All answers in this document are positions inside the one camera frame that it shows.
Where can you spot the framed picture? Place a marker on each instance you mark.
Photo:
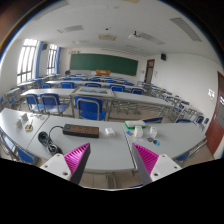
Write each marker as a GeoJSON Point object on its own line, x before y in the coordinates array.
{"type": "Point", "coordinates": [92, 91]}

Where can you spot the blue classroom chairs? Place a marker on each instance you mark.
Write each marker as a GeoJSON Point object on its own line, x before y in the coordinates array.
{"type": "Point", "coordinates": [90, 109]}

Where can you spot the dark red framed door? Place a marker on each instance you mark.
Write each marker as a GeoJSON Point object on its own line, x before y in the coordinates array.
{"type": "Point", "coordinates": [149, 71]}

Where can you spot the orange lectern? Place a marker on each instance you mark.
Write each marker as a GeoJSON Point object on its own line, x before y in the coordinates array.
{"type": "Point", "coordinates": [102, 72]}

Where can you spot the ceiling light panels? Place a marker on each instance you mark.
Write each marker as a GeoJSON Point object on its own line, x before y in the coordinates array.
{"type": "Point", "coordinates": [186, 29]}

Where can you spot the black wall speaker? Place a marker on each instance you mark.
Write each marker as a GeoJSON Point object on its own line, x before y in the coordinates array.
{"type": "Point", "coordinates": [44, 46]}
{"type": "Point", "coordinates": [163, 56]}

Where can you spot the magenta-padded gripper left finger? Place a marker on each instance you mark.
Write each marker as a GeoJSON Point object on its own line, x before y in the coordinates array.
{"type": "Point", "coordinates": [56, 165]}

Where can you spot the green chalkboard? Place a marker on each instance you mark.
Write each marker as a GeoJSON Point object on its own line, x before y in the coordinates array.
{"type": "Point", "coordinates": [103, 64]}

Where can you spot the white box with yellow mark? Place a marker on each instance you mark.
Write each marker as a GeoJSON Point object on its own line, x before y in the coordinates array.
{"type": "Point", "coordinates": [138, 132]}

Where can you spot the small white card stand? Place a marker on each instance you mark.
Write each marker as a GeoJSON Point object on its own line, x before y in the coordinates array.
{"type": "Point", "coordinates": [24, 117]}

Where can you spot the narrow window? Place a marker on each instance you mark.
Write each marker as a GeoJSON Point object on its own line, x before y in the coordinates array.
{"type": "Point", "coordinates": [51, 59]}

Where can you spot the small blue card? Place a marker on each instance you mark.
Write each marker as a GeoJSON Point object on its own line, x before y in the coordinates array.
{"type": "Point", "coordinates": [129, 132]}

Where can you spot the green and white pack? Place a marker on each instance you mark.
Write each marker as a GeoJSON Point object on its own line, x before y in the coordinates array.
{"type": "Point", "coordinates": [135, 124]}

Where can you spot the ceiling air conditioner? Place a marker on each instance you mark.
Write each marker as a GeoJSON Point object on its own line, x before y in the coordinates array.
{"type": "Point", "coordinates": [107, 37]}

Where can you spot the red brown side door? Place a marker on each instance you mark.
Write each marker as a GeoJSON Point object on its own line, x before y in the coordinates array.
{"type": "Point", "coordinates": [216, 116]}

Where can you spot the small dark items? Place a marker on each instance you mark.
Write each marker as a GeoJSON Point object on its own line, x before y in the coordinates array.
{"type": "Point", "coordinates": [154, 141]}

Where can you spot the grey classroom desks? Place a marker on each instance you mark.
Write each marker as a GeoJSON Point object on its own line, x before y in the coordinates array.
{"type": "Point", "coordinates": [140, 97]}

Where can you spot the ceiling projector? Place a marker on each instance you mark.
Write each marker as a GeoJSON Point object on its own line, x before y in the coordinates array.
{"type": "Point", "coordinates": [134, 34]}

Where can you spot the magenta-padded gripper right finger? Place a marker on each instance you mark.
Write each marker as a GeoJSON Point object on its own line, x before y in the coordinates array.
{"type": "Point", "coordinates": [161, 166]}

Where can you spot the large window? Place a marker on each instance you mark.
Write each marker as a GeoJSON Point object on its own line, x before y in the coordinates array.
{"type": "Point", "coordinates": [26, 61]}

